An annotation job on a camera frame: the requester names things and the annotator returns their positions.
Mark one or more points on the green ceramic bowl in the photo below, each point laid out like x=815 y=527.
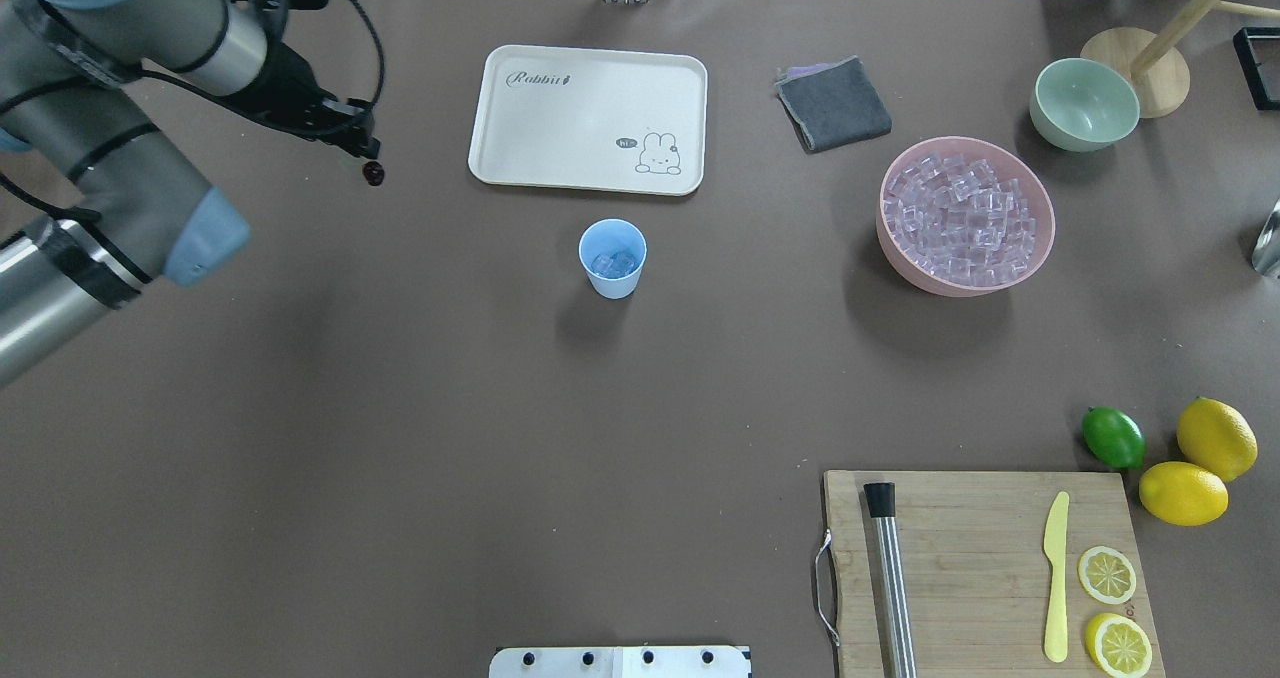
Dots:
x=1082 y=105

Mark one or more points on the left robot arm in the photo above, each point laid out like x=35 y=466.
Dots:
x=146 y=211

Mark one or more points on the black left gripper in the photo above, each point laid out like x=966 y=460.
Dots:
x=287 y=81

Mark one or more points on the wooden cup stand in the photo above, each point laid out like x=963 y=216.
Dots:
x=1152 y=63

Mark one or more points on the clear ice cube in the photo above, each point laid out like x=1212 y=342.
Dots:
x=614 y=266

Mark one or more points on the yellow lemon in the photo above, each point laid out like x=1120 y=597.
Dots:
x=1183 y=494
x=1217 y=437

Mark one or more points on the lemon slice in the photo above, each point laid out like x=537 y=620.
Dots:
x=1118 y=646
x=1107 y=575

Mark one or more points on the yellow plastic knife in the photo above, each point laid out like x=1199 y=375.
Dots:
x=1055 y=535

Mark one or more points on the yellow lemon far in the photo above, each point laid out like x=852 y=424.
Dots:
x=1217 y=437

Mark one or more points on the steel muddler black tip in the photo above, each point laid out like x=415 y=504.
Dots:
x=881 y=505

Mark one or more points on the lemon slice upper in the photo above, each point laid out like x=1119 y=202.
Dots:
x=1107 y=575

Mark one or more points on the steel shaker cup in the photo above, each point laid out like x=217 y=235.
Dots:
x=1265 y=256

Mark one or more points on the pink bowl of ice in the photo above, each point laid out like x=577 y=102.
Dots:
x=960 y=217

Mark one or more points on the cream rabbit tray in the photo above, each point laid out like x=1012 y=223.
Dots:
x=591 y=119

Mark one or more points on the dark red cherry pair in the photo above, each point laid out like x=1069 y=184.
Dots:
x=374 y=173

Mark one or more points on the yellow lemon near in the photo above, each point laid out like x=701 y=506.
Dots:
x=1183 y=494

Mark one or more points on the light blue plastic cup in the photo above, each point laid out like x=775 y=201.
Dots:
x=613 y=234

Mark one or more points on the grey folded cloth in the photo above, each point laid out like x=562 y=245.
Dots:
x=833 y=104

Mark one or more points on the lemon slice lower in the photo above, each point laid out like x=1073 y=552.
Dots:
x=1118 y=646

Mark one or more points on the wooden cutting board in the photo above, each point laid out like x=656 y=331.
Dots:
x=977 y=581

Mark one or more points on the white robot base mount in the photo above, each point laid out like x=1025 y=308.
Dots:
x=623 y=661

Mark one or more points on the green lime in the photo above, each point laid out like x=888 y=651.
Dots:
x=1113 y=437

